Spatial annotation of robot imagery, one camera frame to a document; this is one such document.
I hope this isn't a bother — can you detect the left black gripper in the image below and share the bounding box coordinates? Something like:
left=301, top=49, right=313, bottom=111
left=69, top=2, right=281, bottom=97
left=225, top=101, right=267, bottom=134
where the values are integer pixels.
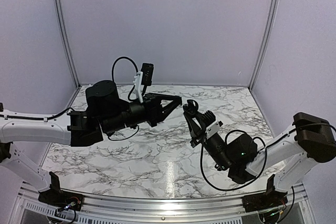
left=102, top=93, right=183, bottom=134

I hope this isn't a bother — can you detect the black round charging case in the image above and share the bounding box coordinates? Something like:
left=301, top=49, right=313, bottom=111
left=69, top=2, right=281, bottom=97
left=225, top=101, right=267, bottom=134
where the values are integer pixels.
left=183, top=99, right=199, bottom=116

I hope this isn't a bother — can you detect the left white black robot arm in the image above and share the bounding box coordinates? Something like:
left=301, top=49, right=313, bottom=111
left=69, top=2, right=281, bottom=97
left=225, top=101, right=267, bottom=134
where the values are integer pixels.
left=1, top=80, right=182, bottom=206

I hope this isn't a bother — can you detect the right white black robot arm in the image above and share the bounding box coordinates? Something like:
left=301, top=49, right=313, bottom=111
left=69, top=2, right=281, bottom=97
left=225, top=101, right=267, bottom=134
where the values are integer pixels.
left=183, top=109, right=335, bottom=207

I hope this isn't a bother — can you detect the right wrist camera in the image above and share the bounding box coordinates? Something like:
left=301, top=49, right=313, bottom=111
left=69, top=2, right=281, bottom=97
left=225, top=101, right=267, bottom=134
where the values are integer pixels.
left=202, top=111, right=223, bottom=136

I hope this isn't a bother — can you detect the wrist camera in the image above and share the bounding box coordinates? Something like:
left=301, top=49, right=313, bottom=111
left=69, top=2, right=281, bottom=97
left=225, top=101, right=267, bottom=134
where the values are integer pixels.
left=133, top=63, right=154, bottom=103
left=202, top=111, right=223, bottom=136

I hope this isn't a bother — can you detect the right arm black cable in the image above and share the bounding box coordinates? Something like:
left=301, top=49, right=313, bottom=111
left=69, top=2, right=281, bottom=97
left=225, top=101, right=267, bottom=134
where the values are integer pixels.
left=201, top=129, right=267, bottom=191

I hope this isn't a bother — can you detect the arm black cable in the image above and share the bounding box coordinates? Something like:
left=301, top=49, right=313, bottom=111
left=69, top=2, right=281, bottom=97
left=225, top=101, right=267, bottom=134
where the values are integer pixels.
left=111, top=56, right=140, bottom=83
left=201, top=129, right=267, bottom=191

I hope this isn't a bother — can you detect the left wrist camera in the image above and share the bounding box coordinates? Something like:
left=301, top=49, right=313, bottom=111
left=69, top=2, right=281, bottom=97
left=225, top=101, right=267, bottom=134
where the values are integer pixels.
left=133, top=63, right=154, bottom=103

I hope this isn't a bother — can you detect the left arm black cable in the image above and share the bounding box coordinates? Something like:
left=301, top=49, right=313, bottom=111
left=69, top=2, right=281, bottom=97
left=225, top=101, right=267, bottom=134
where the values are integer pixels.
left=111, top=56, right=140, bottom=83

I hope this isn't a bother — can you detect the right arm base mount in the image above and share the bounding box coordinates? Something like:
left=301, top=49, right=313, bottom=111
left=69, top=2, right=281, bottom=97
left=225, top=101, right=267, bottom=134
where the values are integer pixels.
left=242, top=175, right=288, bottom=212

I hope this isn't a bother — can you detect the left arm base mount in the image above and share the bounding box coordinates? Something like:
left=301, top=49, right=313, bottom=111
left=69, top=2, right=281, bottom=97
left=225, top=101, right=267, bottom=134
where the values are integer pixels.
left=38, top=172, right=83, bottom=211

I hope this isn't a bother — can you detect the right corner aluminium post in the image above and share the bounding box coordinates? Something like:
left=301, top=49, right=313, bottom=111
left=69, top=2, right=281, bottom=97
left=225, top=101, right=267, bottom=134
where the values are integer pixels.
left=248, top=0, right=279, bottom=92

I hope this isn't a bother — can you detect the corner aluminium post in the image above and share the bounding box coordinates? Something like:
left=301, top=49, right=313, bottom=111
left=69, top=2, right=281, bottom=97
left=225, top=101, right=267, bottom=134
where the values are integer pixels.
left=54, top=0, right=81, bottom=89
left=248, top=0, right=279, bottom=92

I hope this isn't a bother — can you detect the aluminium front rail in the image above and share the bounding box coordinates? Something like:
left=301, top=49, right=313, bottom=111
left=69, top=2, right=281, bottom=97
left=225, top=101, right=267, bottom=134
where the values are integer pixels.
left=9, top=184, right=316, bottom=223

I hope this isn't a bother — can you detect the left corner aluminium post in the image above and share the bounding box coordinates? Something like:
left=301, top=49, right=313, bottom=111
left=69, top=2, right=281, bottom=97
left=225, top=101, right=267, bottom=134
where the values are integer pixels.
left=54, top=0, right=81, bottom=89

